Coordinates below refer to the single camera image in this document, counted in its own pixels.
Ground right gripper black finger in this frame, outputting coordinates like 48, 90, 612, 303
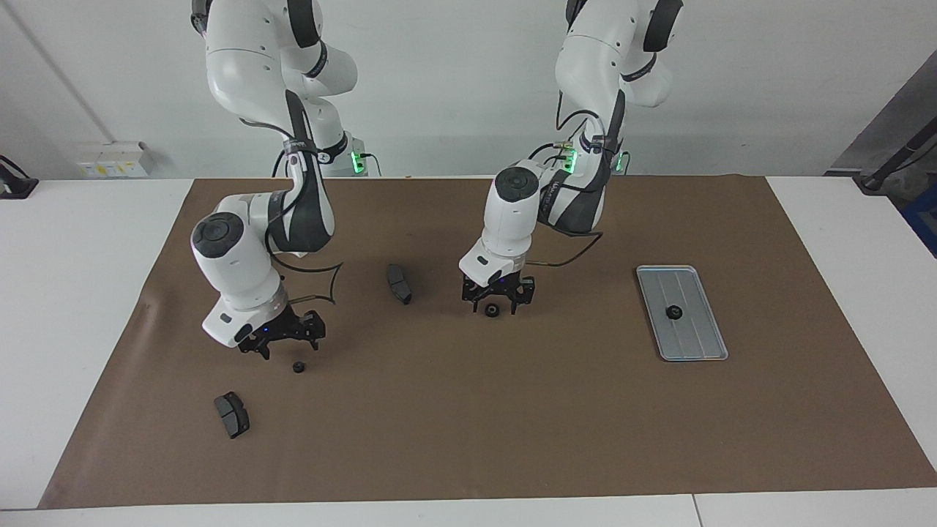
302, 309, 327, 351
236, 333, 273, 361

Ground silver metal tray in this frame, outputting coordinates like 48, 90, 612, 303
635, 265, 730, 362

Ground dark grey brake pad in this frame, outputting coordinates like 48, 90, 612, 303
387, 263, 414, 306
214, 392, 250, 440

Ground brown table mat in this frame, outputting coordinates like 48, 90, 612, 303
38, 174, 937, 510

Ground black stand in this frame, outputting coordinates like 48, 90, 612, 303
856, 121, 937, 196

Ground blue object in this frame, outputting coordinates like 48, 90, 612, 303
902, 182, 937, 258

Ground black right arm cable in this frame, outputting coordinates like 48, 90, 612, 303
264, 88, 346, 308

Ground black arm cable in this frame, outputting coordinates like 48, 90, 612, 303
523, 110, 624, 269
264, 88, 346, 308

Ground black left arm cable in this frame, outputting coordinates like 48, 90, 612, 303
523, 110, 624, 269

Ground white wall socket box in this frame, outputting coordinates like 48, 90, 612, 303
77, 141, 156, 179

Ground black bracket object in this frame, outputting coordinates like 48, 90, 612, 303
0, 154, 40, 200

